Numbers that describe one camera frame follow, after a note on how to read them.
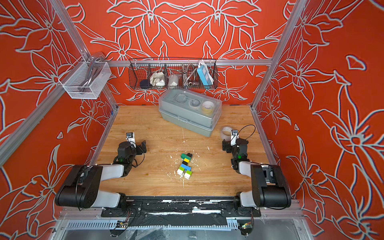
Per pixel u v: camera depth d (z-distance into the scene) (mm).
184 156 899
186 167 846
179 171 834
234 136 776
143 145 854
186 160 876
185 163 860
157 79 921
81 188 444
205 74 873
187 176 815
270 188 440
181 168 835
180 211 732
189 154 899
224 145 846
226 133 1026
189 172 832
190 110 907
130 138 795
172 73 998
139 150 773
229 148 831
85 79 832
